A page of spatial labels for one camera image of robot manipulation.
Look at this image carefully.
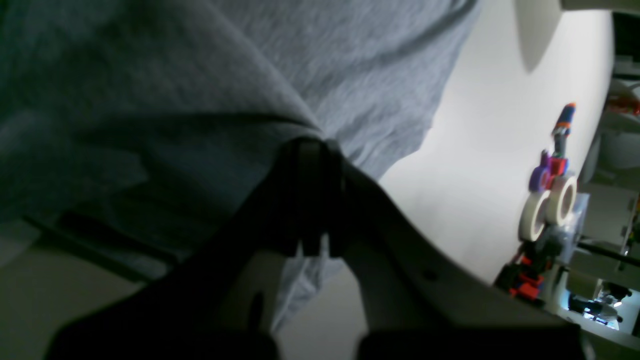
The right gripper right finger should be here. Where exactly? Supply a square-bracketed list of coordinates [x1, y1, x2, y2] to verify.
[327, 142, 586, 360]

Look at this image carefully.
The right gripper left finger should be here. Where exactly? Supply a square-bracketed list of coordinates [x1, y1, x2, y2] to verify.
[47, 137, 333, 360]

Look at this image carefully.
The grey T-shirt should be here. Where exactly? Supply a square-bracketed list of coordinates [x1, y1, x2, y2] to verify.
[0, 0, 483, 333]

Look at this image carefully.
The black red clamp pile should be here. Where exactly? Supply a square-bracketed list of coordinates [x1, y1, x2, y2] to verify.
[493, 235, 563, 309]

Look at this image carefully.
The white tape roll near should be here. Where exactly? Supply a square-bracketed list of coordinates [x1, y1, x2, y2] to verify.
[518, 190, 551, 242]

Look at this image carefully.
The white tape roll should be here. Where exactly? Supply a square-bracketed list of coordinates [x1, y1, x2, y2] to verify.
[545, 175, 578, 226]
[518, 190, 551, 242]

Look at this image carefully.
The purple red blue toy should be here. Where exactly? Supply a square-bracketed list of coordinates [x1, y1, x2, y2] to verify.
[528, 102, 576, 193]

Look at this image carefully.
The white tape roll far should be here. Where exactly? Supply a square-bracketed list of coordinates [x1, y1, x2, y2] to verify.
[545, 175, 578, 226]

